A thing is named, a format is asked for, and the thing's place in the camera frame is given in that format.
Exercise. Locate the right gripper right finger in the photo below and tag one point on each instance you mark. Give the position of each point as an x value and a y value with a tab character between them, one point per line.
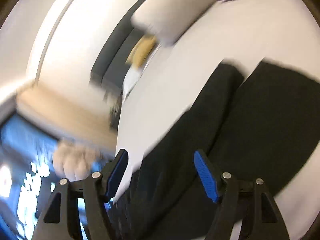
247	201

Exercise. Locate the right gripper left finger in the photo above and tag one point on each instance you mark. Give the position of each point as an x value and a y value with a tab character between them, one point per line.
60	219

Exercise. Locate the black pants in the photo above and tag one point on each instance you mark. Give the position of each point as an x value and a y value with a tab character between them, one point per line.
264	126

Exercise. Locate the beige puffer jacket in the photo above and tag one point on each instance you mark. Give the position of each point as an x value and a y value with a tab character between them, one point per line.
75	161

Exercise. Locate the beige curtain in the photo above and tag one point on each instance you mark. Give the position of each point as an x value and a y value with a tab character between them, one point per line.
64	119

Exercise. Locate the dark grey headboard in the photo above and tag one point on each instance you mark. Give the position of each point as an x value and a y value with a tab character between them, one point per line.
110	67

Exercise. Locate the yellow cushion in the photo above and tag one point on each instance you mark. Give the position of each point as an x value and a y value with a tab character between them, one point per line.
141	50

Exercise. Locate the white bed sheet mattress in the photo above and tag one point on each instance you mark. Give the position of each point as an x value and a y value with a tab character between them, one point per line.
241	33

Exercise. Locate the white pillow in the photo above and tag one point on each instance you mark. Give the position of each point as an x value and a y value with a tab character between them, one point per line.
168	20

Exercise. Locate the window with dark frame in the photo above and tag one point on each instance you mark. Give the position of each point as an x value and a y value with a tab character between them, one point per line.
27	175

